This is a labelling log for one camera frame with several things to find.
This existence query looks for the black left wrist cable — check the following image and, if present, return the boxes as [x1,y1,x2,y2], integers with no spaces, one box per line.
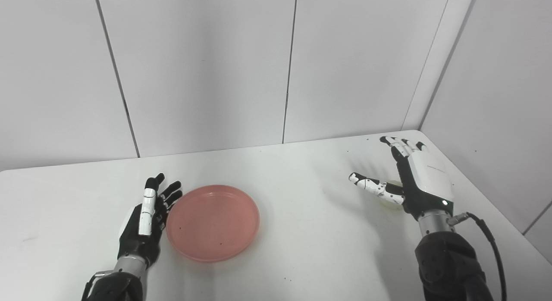
[81,271,113,301]

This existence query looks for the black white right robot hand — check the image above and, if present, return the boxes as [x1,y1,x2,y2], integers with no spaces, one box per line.
[348,136,455,220]

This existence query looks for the cream steamed bun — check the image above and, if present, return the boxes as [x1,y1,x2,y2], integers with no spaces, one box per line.
[379,179,406,211]

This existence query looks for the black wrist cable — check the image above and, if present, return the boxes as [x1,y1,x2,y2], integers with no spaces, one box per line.
[81,271,113,301]
[448,212,508,301]

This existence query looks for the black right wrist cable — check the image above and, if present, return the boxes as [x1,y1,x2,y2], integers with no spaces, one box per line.
[448,212,508,301]

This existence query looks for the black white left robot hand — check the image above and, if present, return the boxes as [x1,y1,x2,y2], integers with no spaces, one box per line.
[117,173,183,268]

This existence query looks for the pink round plate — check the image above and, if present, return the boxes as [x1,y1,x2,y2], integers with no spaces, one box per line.
[166,185,260,263]

